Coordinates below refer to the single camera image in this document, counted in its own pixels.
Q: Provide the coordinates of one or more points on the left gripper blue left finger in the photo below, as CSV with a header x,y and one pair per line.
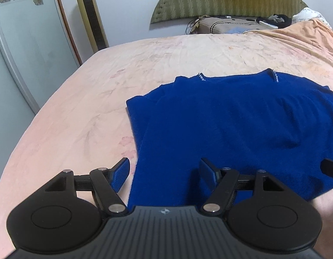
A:
x,y
119,174

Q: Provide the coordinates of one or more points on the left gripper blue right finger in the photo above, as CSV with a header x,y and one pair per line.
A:
x,y
211,175

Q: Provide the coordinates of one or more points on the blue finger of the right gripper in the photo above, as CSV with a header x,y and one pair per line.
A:
x,y
326,167

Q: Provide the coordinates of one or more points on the blue beaded sweater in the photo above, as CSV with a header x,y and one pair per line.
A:
x,y
270,121

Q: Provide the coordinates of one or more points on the dark clothes pile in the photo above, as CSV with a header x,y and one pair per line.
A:
x,y
279,21

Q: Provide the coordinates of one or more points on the pink floral bed sheet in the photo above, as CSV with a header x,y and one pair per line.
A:
x,y
84,125

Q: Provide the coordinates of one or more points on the peach blanket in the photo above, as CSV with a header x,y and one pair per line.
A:
x,y
313,37

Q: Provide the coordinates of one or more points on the gold tower fan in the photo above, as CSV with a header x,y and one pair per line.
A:
x,y
93,24

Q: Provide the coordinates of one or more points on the beige embroidered pillow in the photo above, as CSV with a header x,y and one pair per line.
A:
x,y
227,25

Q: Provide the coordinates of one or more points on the white patterned pillow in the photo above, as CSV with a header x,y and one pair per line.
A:
x,y
307,14

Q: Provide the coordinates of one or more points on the white glass wardrobe door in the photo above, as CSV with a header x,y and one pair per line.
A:
x,y
37,48

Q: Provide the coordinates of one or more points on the olive green upholstered headboard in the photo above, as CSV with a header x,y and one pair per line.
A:
x,y
228,0

